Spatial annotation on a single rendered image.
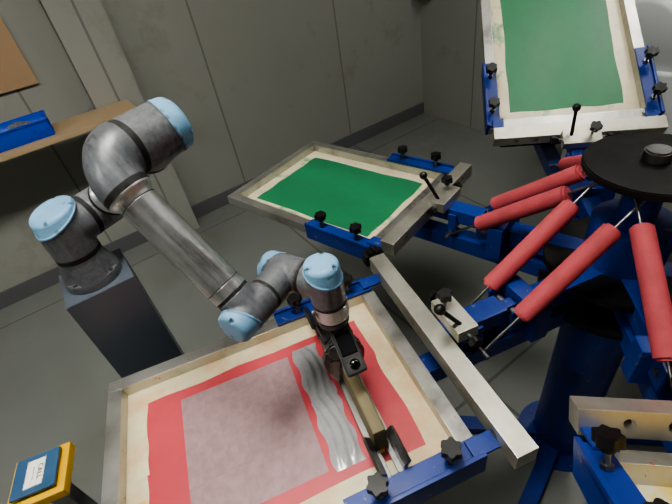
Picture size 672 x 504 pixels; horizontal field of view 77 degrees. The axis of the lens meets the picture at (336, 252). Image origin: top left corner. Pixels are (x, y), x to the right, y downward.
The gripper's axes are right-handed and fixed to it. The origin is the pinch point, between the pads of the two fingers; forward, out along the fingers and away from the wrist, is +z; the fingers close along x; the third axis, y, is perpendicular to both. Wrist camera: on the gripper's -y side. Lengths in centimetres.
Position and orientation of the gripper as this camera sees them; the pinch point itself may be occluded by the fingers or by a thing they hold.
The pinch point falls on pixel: (348, 375)
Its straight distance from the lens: 108.4
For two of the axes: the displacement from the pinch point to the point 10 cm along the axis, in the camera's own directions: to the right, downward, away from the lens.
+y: -3.6, -5.5, 7.6
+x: -9.2, 3.4, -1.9
